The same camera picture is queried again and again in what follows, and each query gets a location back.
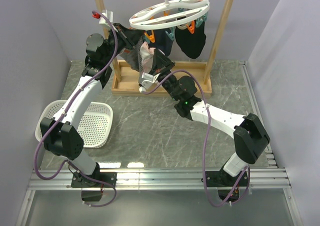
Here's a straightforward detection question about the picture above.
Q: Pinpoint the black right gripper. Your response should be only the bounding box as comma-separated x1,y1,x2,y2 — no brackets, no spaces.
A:
148,48,180,102

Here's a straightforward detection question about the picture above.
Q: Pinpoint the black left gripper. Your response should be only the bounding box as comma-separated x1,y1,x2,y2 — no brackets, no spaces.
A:
103,23,147,66

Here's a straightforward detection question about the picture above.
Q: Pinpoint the white pink-trimmed underwear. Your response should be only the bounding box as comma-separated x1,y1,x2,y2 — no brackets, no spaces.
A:
138,42,156,74

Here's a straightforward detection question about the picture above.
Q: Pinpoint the white oval clip hanger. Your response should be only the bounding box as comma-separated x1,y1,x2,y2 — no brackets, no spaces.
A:
129,0,210,31

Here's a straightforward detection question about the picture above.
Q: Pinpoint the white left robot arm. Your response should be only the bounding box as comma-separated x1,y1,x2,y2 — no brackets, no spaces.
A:
40,23,144,187

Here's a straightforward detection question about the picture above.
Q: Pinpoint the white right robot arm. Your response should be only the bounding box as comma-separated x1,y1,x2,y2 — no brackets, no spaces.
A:
151,49,270,187

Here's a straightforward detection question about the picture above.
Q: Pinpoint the navy blue underwear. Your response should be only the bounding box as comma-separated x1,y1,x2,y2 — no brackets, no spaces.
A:
148,28,174,57

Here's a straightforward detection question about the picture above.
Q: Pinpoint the grey striped underwear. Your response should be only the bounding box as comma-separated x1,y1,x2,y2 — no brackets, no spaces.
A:
119,36,145,72

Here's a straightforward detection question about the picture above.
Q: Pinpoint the black underwear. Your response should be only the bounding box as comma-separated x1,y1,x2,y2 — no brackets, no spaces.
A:
175,23,207,59

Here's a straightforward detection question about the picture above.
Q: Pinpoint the orange clothes peg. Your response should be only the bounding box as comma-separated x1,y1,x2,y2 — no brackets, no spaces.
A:
144,30,156,43
185,20,196,34

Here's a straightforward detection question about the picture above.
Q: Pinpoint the teal clothes peg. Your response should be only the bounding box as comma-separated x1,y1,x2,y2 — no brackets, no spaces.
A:
202,12,208,22
165,27,175,41
195,17,203,28

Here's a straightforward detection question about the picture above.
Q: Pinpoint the white perforated plastic basket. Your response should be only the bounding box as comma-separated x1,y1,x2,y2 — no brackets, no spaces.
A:
35,100,113,149

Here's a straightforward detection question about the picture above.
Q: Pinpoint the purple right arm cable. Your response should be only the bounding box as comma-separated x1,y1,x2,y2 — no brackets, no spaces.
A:
143,69,251,208

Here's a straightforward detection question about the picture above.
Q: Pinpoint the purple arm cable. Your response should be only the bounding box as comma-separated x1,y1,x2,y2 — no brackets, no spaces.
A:
33,10,119,208
143,69,251,208

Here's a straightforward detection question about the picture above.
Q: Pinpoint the wooden hanging rack frame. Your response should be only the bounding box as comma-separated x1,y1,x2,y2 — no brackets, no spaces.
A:
91,0,238,98

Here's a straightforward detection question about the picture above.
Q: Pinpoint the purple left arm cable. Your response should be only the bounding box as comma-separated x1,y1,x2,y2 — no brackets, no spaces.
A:
33,10,119,208

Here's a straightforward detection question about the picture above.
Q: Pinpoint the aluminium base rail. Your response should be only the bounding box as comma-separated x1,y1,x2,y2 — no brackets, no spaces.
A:
14,60,305,226

